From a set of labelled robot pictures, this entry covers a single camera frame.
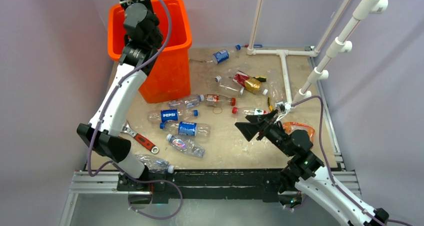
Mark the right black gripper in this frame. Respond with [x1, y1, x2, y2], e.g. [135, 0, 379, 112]
[235, 109, 293, 156]

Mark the red white label bottle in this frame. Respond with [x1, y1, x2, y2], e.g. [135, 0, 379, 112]
[231, 107, 269, 116]

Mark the orange snack pouch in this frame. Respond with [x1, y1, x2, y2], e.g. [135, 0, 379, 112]
[282, 122, 315, 143]

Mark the red cap small bottle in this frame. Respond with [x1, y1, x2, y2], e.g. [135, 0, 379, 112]
[204, 94, 236, 107]

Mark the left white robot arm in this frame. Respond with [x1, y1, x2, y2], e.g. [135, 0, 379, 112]
[77, 0, 164, 190]

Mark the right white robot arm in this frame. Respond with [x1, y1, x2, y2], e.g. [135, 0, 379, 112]
[235, 110, 389, 225]

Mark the orange plastic bin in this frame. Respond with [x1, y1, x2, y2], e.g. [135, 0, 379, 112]
[107, 0, 192, 103]

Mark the red gold snack wrapper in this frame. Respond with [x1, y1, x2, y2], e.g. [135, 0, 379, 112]
[232, 71, 268, 95]

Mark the large clear bottle white cap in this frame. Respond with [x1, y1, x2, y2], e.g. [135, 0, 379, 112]
[215, 76, 244, 98]

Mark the crushed red blue label bottle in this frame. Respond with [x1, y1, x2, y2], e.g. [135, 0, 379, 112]
[166, 134, 205, 158]

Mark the blue label clear bottle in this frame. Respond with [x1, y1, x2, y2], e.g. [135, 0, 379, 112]
[159, 121, 211, 137]

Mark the small clear bottle white cap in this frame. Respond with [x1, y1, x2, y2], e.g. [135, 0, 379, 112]
[168, 94, 205, 109]

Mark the Pepsi label clear bottle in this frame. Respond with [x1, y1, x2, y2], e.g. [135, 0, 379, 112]
[147, 109, 199, 123]

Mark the blue label bottle far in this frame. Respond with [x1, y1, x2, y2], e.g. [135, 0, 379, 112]
[207, 45, 241, 65]

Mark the blue cap pen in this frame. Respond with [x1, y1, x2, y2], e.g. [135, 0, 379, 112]
[244, 44, 263, 48]

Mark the crushed bottle at table edge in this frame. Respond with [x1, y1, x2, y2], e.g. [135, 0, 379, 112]
[135, 154, 175, 174]

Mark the white PVC diagonal pole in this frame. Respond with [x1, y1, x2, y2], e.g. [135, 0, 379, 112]
[291, 0, 388, 107]

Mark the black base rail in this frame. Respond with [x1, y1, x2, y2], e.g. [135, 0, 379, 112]
[117, 168, 305, 207]

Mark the white PVC pipe frame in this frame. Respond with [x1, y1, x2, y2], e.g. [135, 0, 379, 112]
[243, 0, 351, 102]

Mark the red handle adjustable wrench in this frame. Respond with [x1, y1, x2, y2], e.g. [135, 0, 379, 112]
[122, 121, 160, 154]

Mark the aluminium frame rail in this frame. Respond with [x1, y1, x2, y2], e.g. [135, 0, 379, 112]
[59, 170, 133, 226]

